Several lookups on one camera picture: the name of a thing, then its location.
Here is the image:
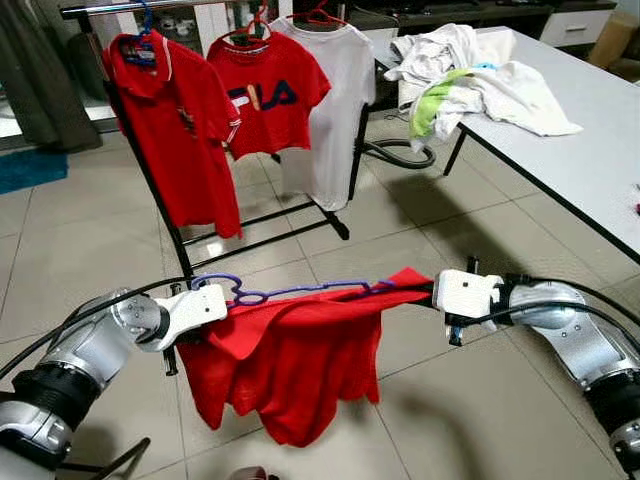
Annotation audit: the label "red collared shirt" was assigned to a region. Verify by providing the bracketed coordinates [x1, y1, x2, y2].
[178, 267, 434, 448]

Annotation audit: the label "purple plastic hanger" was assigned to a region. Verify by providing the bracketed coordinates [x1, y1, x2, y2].
[190, 272, 401, 309]

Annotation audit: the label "blue hanger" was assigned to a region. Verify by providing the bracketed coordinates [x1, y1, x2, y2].
[118, 2, 161, 69]

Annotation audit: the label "red polo shirt white trim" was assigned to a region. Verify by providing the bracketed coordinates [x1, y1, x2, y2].
[102, 30, 244, 239]

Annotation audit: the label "white T-shirt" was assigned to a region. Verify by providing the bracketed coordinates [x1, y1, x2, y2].
[268, 18, 379, 213]

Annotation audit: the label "white table black legs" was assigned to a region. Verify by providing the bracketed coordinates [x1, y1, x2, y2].
[370, 25, 640, 263]

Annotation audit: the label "green white garment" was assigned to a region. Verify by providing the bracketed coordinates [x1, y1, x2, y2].
[408, 68, 476, 141]

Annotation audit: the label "blue floor mat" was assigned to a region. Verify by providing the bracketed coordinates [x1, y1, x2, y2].
[0, 150, 69, 196]

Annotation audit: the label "white crumpled garment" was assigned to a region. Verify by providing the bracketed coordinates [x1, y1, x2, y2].
[385, 22, 584, 141]

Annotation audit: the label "red FILA T-shirt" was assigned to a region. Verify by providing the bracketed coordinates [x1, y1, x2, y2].
[207, 30, 333, 161]

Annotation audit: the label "grey curtain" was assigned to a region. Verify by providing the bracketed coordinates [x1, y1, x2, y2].
[0, 0, 101, 153]

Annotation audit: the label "white drawer cabinet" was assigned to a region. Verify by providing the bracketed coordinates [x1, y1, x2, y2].
[540, 8, 611, 49]

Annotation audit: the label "black clothes rack silver bar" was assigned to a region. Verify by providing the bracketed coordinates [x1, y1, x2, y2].
[60, 0, 371, 281]

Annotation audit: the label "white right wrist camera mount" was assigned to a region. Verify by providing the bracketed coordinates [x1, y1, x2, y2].
[432, 268, 506, 326]

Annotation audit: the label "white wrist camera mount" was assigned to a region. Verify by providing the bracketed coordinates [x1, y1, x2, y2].
[150, 283, 229, 353]
[432, 268, 506, 326]

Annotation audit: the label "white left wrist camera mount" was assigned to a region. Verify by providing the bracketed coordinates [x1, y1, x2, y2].
[150, 283, 229, 353]

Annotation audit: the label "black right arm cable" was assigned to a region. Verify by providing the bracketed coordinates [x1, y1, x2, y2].
[455, 275, 640, 326]

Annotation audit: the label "black hose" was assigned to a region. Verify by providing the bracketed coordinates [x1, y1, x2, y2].
[362, 138, 438, 171]

